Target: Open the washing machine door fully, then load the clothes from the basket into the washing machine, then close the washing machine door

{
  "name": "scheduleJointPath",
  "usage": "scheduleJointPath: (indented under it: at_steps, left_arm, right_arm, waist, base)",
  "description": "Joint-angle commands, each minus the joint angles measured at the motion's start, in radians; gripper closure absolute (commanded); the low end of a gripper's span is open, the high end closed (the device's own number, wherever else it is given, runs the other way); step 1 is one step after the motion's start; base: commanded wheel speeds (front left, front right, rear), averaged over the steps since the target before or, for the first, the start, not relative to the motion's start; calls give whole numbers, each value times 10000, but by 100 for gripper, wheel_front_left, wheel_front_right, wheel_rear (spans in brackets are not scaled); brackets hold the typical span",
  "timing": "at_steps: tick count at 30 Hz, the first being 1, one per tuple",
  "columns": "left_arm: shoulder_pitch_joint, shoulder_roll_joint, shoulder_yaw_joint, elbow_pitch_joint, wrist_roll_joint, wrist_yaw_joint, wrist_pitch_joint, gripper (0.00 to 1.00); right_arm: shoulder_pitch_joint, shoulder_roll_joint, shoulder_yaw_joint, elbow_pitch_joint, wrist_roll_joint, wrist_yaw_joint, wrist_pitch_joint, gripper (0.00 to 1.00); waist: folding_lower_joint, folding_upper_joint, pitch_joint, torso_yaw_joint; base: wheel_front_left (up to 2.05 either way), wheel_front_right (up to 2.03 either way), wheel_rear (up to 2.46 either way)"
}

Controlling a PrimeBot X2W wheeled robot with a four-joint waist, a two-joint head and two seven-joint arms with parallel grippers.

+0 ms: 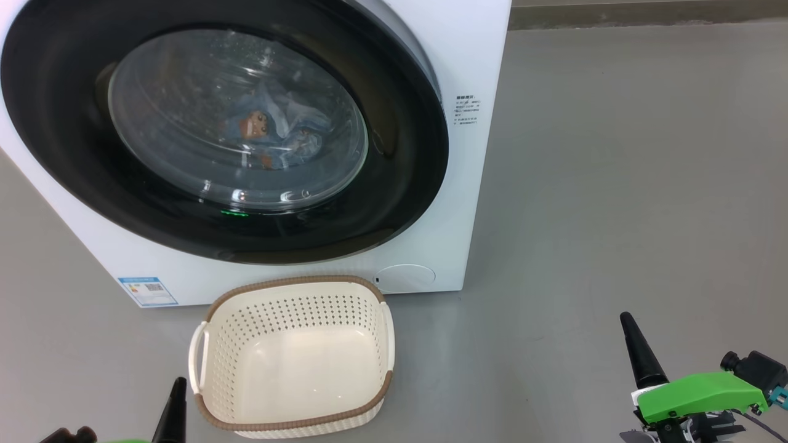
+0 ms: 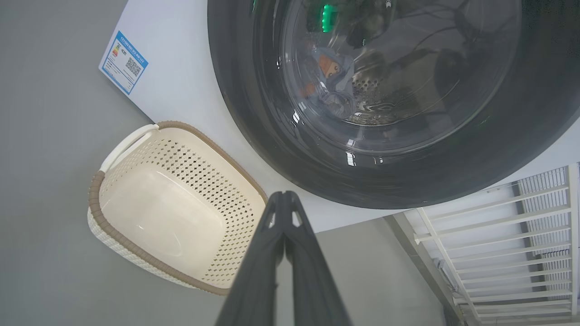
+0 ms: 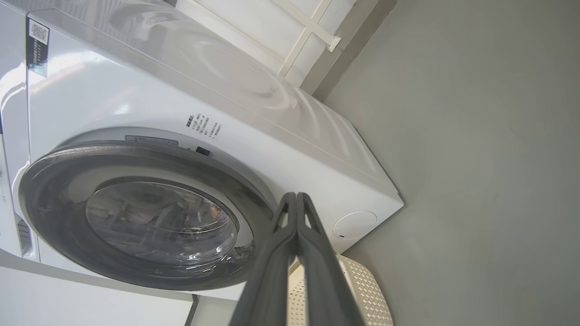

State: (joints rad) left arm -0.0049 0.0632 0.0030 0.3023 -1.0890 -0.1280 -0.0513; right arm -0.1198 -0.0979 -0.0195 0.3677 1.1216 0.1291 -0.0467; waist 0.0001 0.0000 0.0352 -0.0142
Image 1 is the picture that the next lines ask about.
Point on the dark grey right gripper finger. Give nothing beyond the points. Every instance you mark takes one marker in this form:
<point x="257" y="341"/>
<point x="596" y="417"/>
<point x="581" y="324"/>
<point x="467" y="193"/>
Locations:
<point x="643" y="363"/>

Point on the grey washing machine door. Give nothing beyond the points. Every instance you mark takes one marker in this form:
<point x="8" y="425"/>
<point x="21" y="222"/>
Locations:
<point x="61" y="92"/>

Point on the blue energy label sticker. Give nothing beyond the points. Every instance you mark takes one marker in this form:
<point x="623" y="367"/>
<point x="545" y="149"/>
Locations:
<point x="148" y="291"/>

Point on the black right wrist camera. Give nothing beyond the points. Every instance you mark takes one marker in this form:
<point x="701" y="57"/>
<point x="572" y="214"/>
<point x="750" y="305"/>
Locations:
<point x="757" y="372"/>

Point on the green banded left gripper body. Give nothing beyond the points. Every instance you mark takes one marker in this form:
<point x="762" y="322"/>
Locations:
<point x="126" y="441"/>

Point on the cream perforated laundry basket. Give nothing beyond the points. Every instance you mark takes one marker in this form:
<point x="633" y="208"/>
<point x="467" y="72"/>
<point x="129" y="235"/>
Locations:
<point x="295" y="381"/>

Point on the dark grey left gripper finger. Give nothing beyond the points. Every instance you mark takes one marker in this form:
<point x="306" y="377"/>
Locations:
<point x="174" y="418"/>

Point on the blue garment with orange print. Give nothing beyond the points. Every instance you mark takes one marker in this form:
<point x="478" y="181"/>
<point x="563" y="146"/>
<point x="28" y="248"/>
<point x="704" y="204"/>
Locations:
<point x="277" y="132"/>

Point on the white front-load washing machine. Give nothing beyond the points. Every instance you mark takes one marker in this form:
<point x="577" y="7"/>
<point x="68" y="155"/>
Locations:
<point x="474" y="61"/>

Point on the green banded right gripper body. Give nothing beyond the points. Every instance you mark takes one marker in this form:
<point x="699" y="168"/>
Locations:
<point x="695" y="397"/>

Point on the round white filter cover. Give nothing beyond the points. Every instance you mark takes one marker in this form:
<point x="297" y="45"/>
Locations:
<point x="406" y="278"/>

